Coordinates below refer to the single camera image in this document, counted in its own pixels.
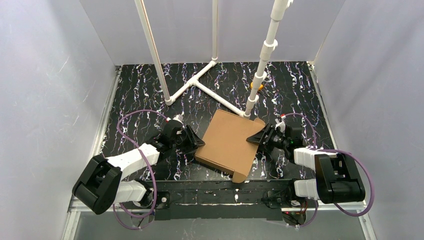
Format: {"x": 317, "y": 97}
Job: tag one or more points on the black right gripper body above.
{"x": 268, "y": 138}

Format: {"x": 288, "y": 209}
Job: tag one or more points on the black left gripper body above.
{"x": 187, "y": 137}

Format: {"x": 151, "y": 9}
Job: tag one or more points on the brown cardboard box sheet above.
{"x": 226, "y": 147}

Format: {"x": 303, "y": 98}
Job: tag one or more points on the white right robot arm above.
{"x": 337, "y": 179}

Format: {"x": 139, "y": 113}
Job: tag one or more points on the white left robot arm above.
{"x": 102, "y": 183}

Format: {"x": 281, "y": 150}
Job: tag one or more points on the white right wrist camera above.
{"x": 280, "y": 124}

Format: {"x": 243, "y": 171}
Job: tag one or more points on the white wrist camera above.
{"x": 178, "y": 118}
{"x": 280, "y": 124}

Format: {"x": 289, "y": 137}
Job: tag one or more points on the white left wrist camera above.
{"x": 178, "y": 118}

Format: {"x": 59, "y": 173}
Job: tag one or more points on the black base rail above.
{"x": 223, "y": 199}

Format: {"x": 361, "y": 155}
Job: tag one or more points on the white wooden corner post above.
{"x": 144, "y": 19}

